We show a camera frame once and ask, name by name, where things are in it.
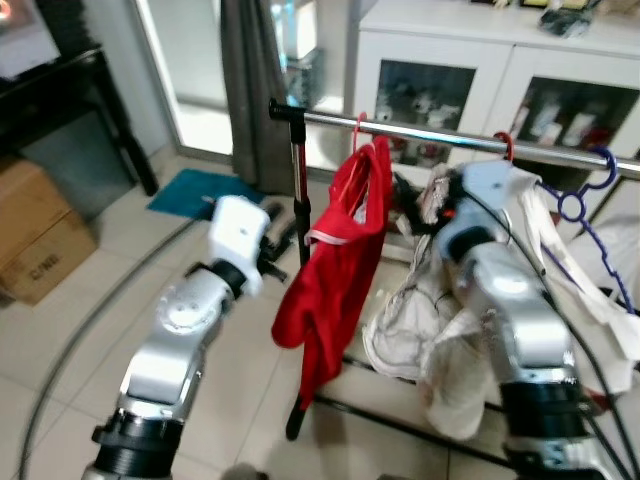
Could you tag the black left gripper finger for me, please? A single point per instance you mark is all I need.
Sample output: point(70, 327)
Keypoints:
point(291, 240)
point(275, 214)

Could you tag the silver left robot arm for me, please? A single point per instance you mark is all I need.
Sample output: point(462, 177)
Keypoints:
point(170, 350)

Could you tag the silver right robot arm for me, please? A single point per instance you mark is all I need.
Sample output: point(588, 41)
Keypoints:
point(510, 320)

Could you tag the blue plastic hanger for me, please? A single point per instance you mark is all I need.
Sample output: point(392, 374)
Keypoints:
point(560, 207)

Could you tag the pink plastic hanger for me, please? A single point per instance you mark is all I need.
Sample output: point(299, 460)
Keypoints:
point(354, 130)

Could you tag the red shirt white trim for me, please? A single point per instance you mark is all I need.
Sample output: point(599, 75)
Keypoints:
point(335, 280)

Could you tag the teal floor mat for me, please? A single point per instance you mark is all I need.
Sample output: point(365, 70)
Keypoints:
point(195, 192)

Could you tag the cream white shirt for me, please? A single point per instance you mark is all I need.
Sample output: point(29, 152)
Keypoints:
point(540, 240)

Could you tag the grey curtain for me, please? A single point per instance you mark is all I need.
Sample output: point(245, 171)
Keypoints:
point(255, 90)

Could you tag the white glass door cabinet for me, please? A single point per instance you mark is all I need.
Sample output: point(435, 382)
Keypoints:
point(430, 45)

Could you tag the glass sliding door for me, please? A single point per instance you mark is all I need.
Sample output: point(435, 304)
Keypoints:
point(190, 60)

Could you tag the small black object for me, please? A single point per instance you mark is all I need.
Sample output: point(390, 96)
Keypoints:
point(565, 24)

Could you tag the brown cardboard box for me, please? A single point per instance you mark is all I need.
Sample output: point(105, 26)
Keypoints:
point(40, 230)

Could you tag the black side table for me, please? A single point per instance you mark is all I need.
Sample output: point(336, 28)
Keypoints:
point(60, 90)

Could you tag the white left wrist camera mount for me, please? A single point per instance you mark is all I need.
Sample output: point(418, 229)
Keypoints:
point(238, 232)

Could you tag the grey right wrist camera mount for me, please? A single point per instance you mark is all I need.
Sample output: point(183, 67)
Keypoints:
point(487, 190)

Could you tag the chrome rail black clothes rack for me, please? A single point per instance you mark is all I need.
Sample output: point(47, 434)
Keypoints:
point(420, 134)

